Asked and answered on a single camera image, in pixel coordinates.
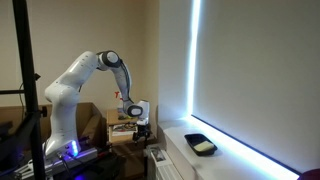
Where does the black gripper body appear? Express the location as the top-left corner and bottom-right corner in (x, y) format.
(133, 125), (150, 138)

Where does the black plastic tray bowl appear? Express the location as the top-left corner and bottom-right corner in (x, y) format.
(184, 133), (217, 156)

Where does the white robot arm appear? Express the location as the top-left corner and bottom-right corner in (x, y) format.
(45, 50), (149, 158)

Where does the light wooden nightstand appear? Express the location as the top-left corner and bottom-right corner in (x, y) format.
(106, 109), (154, 179)

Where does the white windowsill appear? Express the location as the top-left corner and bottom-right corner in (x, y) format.
(158, 117), (299, 180)

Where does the colourful magazine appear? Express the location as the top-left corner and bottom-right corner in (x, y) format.
(112, 124), (137, 136)

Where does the spray bottle with red trigger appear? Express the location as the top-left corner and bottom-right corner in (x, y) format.
(115, 91), (124, 116)

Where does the brown leather armchair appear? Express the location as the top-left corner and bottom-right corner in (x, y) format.
(0, 102), (106, 147)

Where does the yellow sponge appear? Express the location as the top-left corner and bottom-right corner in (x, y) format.
(194, 141), (214, 152)

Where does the black tripod stand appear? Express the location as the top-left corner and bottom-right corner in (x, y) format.
(0, 0), (46, 180)

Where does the white roller window blind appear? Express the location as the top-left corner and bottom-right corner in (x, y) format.
(193, 0), (320, 172)

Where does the white wall radiator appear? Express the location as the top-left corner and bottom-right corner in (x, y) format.
(146, 144), (183, 180)

